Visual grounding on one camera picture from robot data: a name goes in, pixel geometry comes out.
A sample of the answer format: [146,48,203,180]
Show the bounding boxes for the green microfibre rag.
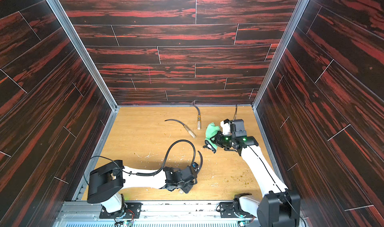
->
[203,123,220,154]

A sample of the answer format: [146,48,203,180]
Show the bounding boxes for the sickle with yellow label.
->
[190,104,202,130]

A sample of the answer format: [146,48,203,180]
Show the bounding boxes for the sickle plain wooden handle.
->
[164,118,197,139]

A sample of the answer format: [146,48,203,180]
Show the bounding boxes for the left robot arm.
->
[87,160,201,214]

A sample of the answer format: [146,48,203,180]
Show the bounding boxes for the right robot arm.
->
[206,119,301,227]

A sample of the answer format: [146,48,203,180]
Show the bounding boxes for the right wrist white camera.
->
[220,119,232,136]

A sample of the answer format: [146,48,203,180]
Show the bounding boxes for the wrist white camera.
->
[192,163,199,172]
[220,119,232,136]

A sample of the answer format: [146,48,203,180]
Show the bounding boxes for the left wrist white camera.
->
[192,163,199,172]

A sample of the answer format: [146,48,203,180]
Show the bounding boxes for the left black corrugated cable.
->
[128,139,197,177]

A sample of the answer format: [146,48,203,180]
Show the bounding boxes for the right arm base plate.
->
[216,201,255,219]

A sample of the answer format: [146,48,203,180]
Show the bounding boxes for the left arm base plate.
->
[99,202,143,220]

